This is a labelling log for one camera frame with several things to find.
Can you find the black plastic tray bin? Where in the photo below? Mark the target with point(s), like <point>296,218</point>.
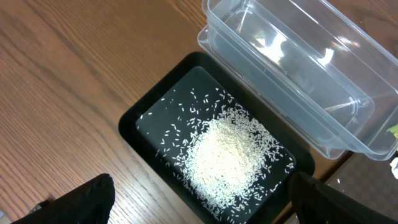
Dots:
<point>199,70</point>

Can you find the yellow green snack wrapper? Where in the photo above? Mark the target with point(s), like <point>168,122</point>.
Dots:
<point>394,130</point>

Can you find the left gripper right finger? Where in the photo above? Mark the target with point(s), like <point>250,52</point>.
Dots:
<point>315,202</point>

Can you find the white rice pile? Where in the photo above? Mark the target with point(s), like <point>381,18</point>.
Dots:
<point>221,155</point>

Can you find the crumpled white tissue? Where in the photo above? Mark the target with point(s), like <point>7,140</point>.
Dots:
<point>394,167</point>

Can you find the clear plastic bin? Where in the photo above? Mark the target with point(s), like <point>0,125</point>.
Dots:
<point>319,72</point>

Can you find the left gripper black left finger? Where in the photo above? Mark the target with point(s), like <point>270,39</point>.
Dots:
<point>90,203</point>

